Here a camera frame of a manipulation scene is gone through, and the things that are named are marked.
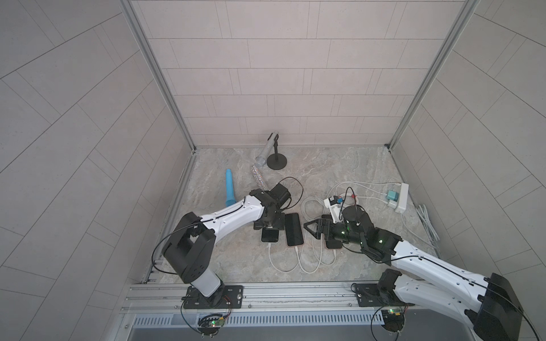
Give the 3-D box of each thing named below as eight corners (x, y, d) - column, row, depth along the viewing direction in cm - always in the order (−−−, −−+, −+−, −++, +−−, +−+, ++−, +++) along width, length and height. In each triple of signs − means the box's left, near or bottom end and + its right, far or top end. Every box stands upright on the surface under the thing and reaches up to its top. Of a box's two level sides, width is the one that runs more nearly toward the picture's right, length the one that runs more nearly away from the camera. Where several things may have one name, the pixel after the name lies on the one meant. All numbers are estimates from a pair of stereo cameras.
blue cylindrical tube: (226, 207, 95) (225, 204, 93) (226, 172, 107) (225, 169, 105) (236, 205, 95) (235, 202, 93) (235, 171, 108) (234, 168, 106)
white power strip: (394, 212, 93) (398, 208, 90) (398, 186, 102) (402, 182, 99) (402, 215, 92) (406, 211, 89) (405, 189, 101) (409, 184, 98)
